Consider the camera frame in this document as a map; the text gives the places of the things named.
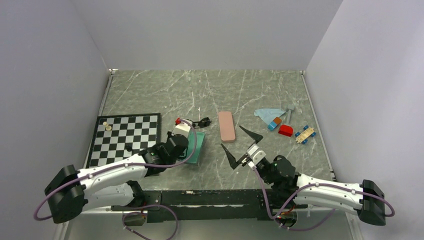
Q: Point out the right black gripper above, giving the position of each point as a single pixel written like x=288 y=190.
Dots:
x=233 y=163

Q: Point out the grey blue glasses case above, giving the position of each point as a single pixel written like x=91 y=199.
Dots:
x=192 y=147

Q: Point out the black sunglasses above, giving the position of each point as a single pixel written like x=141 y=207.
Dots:
x=203 y=123

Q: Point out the grey toy hammer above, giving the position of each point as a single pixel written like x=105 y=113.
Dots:
x=290 y=109

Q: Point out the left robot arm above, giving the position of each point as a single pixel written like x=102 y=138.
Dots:
x=73 y=191

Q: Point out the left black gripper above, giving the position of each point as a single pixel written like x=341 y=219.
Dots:
x=169 y=134

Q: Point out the wooden toy car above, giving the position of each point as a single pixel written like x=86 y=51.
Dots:
x=302 y=137

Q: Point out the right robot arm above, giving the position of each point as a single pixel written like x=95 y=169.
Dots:
x=282 y=186

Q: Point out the pink glasses case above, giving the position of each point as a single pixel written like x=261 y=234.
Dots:
x=226 y=127

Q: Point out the black white chessboard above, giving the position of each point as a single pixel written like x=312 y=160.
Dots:
x=130 y=133

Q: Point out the blue orange toy block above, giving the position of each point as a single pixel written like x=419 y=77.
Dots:
x=274 y=123

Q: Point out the red toy block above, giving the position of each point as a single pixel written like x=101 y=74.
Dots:
x=286 y=130

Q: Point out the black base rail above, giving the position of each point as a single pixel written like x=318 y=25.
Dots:
x=215 y=204

